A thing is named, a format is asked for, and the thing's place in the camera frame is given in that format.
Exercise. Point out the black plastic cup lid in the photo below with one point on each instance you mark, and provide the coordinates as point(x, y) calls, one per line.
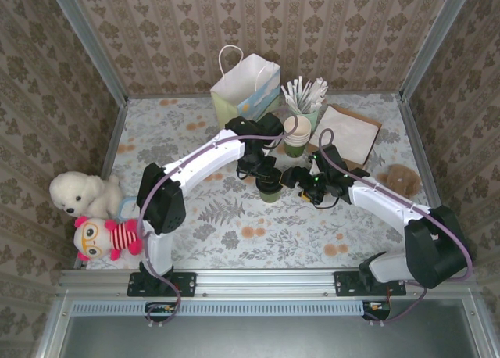
point(269, 188)

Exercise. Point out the green paper coffee cup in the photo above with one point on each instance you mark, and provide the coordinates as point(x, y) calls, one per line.
point(270, 197)

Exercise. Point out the landscape print paper gift bag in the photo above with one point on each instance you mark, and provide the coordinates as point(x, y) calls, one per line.
point(234, 88)

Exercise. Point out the brown pulp cup carrier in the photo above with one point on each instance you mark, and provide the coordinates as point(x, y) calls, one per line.
point(402, 178)

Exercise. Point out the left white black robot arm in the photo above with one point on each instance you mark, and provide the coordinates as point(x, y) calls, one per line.
point(203, 158)

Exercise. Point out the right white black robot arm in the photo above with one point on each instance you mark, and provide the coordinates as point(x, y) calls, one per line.
point(390, 205)

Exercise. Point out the stack of green paper cups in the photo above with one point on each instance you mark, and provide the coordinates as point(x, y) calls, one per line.
point(297, 133)

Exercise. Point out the floral patterned tablecloth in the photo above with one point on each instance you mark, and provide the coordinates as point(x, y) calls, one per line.
point(254, 225)

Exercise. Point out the white paper napkin stack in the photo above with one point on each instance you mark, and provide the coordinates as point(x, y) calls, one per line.
point(343, 127)

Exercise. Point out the mint green straw holder cup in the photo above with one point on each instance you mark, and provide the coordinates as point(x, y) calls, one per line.
point(312, 117)

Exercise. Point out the light blue plush accessory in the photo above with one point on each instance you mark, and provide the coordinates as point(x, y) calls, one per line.
point(127, 209)

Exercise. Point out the grey metal panel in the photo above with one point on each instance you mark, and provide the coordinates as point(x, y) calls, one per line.
point(254, 338)

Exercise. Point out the pink striped plush doll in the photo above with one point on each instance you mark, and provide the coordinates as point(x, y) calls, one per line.
point(117, 237)

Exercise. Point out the white plush bear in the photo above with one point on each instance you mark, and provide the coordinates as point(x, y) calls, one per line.
point(70, 190)

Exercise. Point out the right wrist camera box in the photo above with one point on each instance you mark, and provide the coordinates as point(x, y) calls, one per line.
point(314, 164)

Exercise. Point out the aluminium table edge rail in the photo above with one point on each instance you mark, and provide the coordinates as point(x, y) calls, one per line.
point(176, 95)
point(115, 139)
point(416, 139)

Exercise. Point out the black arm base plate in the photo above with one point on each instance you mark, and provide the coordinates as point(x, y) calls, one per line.
point(187, 283)
point(343, 283)

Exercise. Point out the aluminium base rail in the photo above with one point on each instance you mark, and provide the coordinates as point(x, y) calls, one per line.
point(265, 281)

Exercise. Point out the aluminium frame post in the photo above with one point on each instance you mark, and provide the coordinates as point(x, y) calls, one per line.
point(435, 41)
point(88, 41)

